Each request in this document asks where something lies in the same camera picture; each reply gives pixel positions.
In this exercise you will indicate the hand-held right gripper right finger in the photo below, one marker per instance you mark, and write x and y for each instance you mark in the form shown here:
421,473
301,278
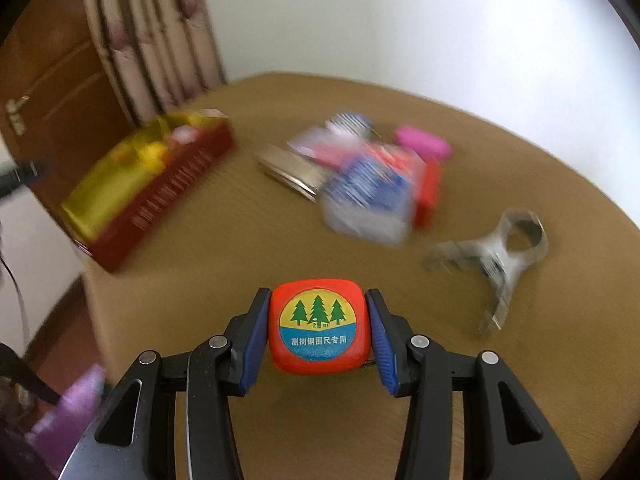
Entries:
384,345

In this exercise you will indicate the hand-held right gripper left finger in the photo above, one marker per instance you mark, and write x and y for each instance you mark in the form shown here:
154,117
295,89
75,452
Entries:
251,345

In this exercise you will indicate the red tape measure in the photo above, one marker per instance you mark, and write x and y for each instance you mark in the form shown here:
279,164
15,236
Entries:
319,327

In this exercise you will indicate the red box with yellow lining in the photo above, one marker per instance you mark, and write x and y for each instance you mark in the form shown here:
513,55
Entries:
150,185

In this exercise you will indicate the clear blue red plastic package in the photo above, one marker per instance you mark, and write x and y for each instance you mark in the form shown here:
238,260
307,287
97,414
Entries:
370,195

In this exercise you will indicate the small red box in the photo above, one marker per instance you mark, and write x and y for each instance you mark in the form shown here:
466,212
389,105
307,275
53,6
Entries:
429,195

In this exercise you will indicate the flat silver metal case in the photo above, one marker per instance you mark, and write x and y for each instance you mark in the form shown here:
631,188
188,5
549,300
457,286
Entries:
292,170

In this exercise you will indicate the purple object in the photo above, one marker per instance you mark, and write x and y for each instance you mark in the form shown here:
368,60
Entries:
70,410

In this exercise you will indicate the clear package with red print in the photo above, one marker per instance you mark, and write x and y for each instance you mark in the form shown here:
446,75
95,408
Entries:
325,147

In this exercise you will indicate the pink plastic object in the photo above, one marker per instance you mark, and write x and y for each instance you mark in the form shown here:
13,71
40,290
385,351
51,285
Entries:
422,141

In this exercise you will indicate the blue striped small object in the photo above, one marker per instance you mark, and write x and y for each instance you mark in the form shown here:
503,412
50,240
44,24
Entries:
350,122

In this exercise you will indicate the brown wooden door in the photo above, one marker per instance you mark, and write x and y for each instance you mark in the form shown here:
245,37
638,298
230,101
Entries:
60,90

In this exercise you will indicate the beige patterned curtain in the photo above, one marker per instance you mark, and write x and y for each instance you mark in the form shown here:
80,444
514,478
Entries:
150,40

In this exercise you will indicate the metal door hinge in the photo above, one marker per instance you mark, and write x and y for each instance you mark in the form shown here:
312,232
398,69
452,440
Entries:
16,114

